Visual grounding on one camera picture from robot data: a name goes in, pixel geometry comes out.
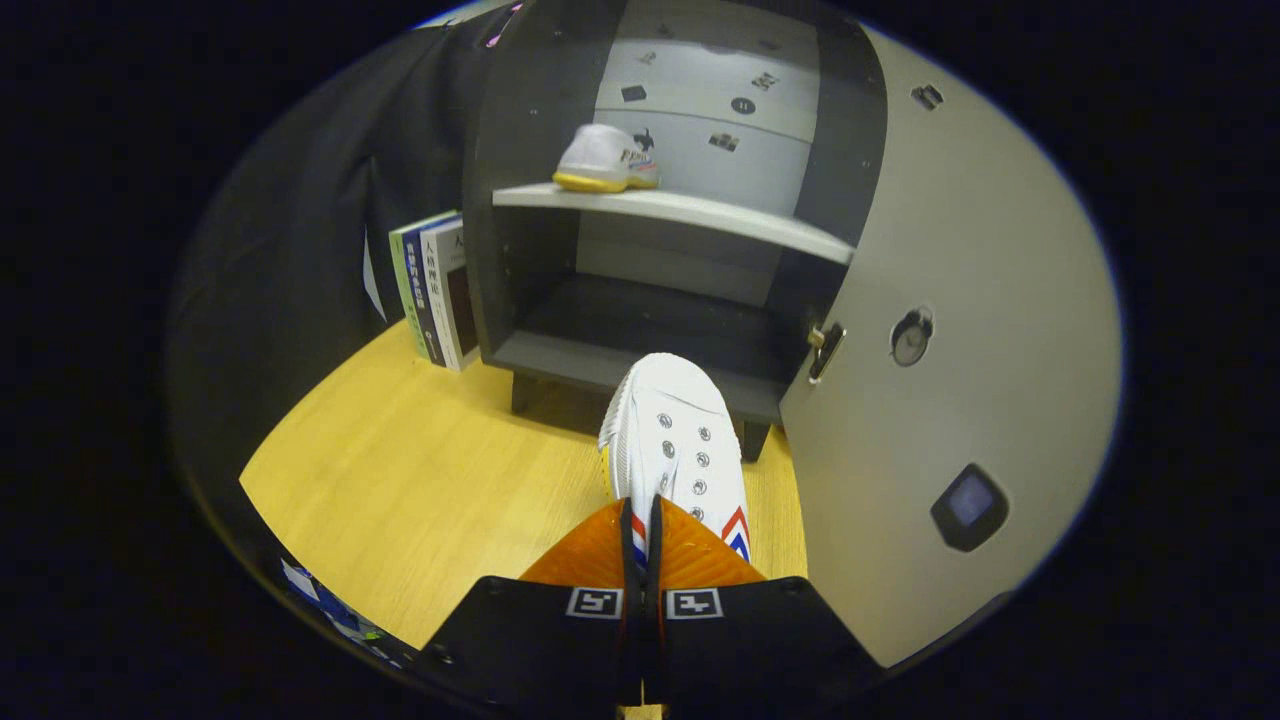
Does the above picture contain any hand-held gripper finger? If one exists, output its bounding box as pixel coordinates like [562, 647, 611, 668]
[645, 495, 886, 716]
[420, 497, 641, 716]

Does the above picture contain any white canvas shoe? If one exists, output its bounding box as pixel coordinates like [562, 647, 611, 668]
[598, 352, 751, 581]
[552, 124, 661, 193]

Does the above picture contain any dark grey shoe cabinet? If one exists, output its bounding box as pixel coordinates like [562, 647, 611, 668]
[462, 0, 889, 463]

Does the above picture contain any beige shoe cabinet door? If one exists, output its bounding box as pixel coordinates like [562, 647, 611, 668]
[780, 25, 1123, 669]

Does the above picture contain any white spine book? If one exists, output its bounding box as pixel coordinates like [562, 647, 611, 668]
[420, 215, 481, 373]

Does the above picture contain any dark blue spine book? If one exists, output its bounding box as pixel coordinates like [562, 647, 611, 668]
[403, 225, 446, 366]

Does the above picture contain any black backdrop cloth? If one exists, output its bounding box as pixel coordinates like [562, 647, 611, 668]
[165, 0, 521, 561]

